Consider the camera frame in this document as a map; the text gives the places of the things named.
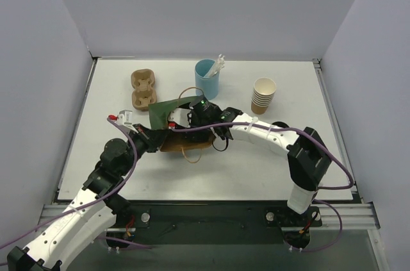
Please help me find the brown paper bag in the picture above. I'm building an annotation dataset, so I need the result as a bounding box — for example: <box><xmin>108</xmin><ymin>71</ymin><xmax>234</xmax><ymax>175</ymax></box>
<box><xmin>149</xmin><ymin>95</ymin><xmax>215</xmax><ymax>164</ymax></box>

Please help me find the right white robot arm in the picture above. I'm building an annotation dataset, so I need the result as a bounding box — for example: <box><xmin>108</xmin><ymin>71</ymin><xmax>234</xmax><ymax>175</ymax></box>
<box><xmin>172</xmin><ymin>96</ymin><xmax>332</xmax><ymax>225</ymax></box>

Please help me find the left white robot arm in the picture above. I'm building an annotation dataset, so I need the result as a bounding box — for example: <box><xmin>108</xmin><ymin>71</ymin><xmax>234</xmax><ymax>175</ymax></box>
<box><xmin>7</xmin><ymin>124</ymin><xmax>169</xmax><ymax>270</ymax></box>

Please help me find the light blue cylindrical container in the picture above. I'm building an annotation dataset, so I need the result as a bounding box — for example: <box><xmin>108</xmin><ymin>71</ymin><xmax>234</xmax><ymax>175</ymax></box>
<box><xmin>195</xmin><ymin>59</ymin><xmax>219</xmax><ymax>100</ymax></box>

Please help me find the stack of pulp cup carriers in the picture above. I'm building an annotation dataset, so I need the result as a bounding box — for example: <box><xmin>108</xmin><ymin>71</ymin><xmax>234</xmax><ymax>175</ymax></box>
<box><xmin>131</xmin><ymin>69</ymin><xmax>158</xmax><ymax>111</ymax></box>

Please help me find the stack of brown paper cups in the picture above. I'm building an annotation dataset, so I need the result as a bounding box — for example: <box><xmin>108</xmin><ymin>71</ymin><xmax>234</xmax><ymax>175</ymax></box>
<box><xmin>251</xmin><ymin>78</ymin><xmax>277</xmax><ymax>115</ymax></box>

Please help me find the stack of black cup lids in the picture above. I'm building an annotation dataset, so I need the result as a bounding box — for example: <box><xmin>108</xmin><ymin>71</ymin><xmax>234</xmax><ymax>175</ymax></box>
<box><xmin>272</xmin><ymin>121</ymin><xmax>291</xmax><ymax>131</ymax></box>

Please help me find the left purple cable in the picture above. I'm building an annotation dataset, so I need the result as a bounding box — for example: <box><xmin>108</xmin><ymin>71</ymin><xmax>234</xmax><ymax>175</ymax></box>
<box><xmin>0</xmin><ymin>119</ymin><xmax>153</xmax><ymax>251</ymax></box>

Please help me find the purple cable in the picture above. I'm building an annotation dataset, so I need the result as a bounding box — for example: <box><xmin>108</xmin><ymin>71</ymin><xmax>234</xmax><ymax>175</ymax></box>
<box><xmin>0</xmin><ymin>119</ymin><xmax>153</xmax><ymax>251</ymax></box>
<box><xmin>171</xmin><ymin>125</ymin><xmax>355</xmax><ymax>254</ymax></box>

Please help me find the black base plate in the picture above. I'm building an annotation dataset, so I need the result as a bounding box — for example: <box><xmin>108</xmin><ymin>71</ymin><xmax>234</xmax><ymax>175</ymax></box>
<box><xmin>104</xmin><ymin>201</ymin><xmax>322</xmax><ymax>248</ymax></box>

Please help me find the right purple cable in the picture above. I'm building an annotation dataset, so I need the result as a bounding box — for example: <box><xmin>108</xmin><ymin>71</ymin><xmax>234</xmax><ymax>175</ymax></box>
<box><xmin>171</xmin><ymin>125</ymin><xmax>355</xmax><ymax>254</ymax></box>

